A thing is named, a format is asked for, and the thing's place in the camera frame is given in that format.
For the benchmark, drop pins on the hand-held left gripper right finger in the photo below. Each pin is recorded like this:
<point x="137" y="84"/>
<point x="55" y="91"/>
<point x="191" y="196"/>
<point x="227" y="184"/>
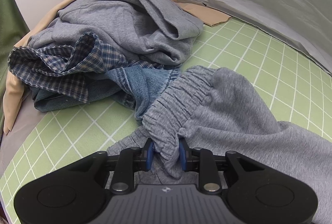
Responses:
<point x="182" y="159"/>

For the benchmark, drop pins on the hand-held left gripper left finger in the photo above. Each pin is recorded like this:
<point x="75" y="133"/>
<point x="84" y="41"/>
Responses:
<point x="149" y="159"/>

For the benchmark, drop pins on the grey sweatpants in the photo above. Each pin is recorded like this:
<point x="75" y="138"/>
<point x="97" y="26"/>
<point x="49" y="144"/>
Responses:
<point x="233" y="115"/>

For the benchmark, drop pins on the blue denim jeans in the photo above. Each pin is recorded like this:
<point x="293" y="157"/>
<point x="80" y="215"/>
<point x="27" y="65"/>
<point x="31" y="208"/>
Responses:
<point x="129" y="84"/>

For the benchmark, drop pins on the blue plaid shirt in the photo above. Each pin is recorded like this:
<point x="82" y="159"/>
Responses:
<point x="67" y="63"/>

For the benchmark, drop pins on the grey mattress cover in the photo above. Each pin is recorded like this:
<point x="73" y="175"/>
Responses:
<point x="18" y="133"/>

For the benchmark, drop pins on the grey sweatshirt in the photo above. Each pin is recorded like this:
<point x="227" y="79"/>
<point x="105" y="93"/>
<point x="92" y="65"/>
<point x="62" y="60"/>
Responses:
<point x="124" y="19"/>

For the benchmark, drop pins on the beige cloth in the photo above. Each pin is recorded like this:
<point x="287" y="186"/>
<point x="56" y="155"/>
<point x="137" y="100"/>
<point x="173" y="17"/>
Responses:
<point x="15" y="79"/>

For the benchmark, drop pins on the green curtain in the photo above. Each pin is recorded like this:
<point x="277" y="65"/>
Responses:
<point x="7" y="32"/>

